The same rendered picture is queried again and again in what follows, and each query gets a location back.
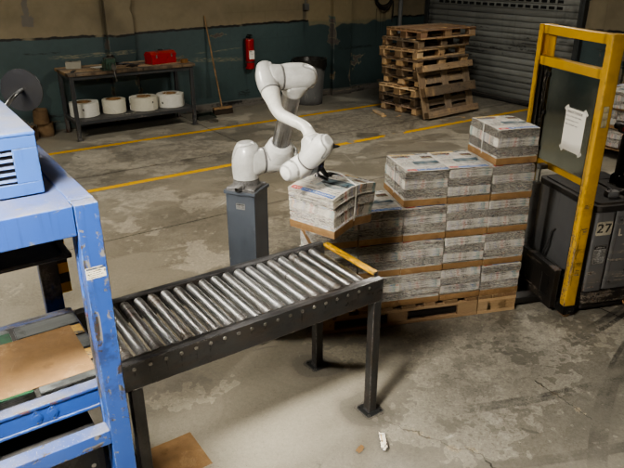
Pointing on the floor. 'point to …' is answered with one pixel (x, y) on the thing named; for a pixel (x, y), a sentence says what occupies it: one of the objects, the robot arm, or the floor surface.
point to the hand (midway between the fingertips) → (334, 159)
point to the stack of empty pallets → (402, 89)
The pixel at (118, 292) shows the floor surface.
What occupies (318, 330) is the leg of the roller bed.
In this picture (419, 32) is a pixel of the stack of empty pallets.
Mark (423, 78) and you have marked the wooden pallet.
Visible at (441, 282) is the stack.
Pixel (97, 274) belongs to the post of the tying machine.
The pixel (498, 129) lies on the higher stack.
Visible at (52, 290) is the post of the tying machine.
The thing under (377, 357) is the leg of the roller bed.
